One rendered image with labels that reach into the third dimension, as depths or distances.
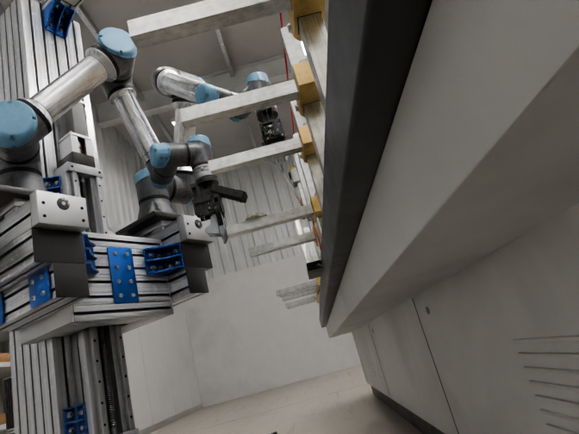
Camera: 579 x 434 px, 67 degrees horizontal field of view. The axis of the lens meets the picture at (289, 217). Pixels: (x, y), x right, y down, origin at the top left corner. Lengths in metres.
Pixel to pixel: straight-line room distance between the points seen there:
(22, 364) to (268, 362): 7.62
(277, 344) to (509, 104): 8.88
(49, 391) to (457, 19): 1.47
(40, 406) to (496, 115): 1.51
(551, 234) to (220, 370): 8.79
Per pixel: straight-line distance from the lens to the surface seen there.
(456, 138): 0.30
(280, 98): 0.92
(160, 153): 1.40
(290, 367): 9.05
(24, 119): 1.38
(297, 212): 1.33
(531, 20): 0.22
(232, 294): 9.27
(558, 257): 0.65
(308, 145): 1.12
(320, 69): 0.68
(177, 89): 1.69
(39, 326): 1.49
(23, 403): 1.69
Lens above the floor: 0.44
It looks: 17 degrees up
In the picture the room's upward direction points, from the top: 15 degrees counter-clockwise
